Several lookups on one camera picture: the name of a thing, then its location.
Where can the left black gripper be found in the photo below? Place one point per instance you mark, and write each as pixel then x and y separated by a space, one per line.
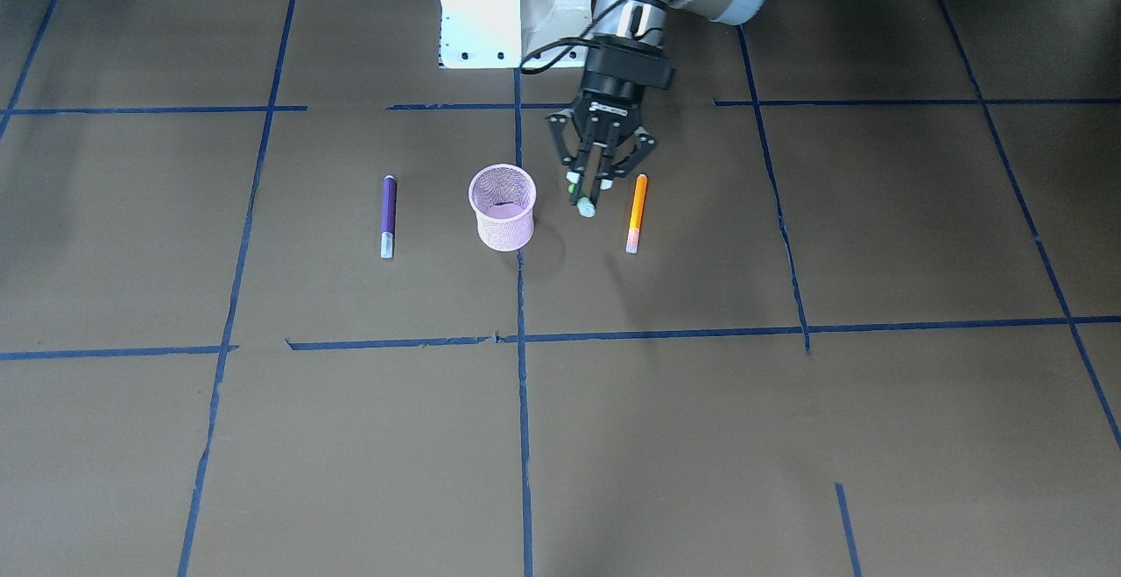
pixel 610 85

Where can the green highlighter pen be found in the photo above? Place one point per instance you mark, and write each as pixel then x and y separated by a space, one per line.
pixel 581 201

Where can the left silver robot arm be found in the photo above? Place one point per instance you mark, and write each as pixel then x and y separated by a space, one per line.
pixel 644 21

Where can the orange highlighter pen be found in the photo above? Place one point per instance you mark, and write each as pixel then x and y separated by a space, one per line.
pixel 636 216

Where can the pink mesh pen holder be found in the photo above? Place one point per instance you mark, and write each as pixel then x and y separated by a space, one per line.
pixel 502 198

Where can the purple highlighter pen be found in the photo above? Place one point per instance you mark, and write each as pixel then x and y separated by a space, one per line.
pixel 388 217

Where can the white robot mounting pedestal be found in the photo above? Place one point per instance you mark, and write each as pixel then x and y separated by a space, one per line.
pixel 495 34

